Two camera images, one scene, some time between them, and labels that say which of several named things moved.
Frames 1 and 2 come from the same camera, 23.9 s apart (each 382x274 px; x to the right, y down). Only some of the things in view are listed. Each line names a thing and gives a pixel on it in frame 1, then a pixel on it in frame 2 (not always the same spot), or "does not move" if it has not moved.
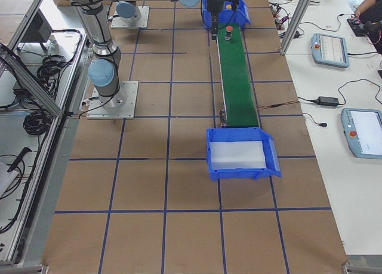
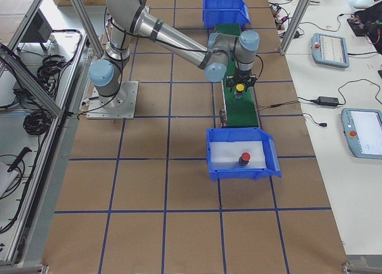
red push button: x=228 y=34 -> x=244 y=159
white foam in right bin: x=237 y=154 does not move
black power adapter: x=326 y=101 does not move
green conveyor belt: x=238 y=93 does not move
